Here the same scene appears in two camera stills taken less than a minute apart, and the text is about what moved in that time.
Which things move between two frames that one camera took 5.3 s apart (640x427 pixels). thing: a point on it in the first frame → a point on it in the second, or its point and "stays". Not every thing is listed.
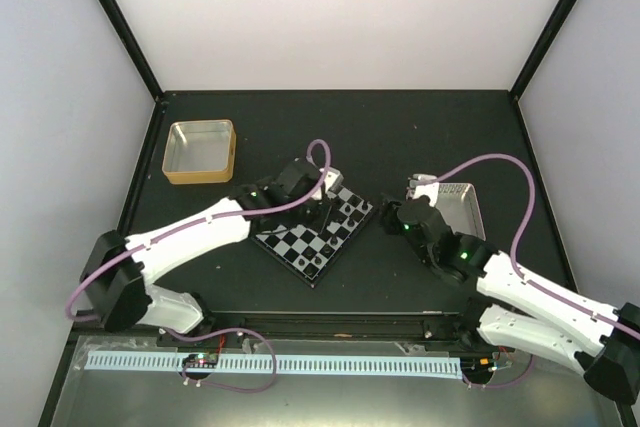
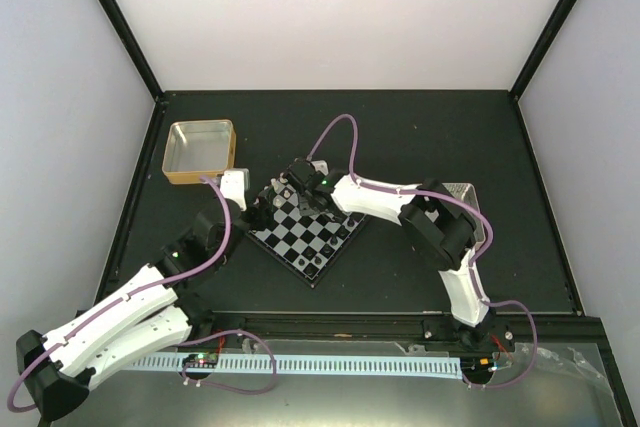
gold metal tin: x=200 y=152 stays
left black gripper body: x=316 y=223 → x=261 y=216
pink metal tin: x=460 y=206 stays
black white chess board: x=307 y=254 stays
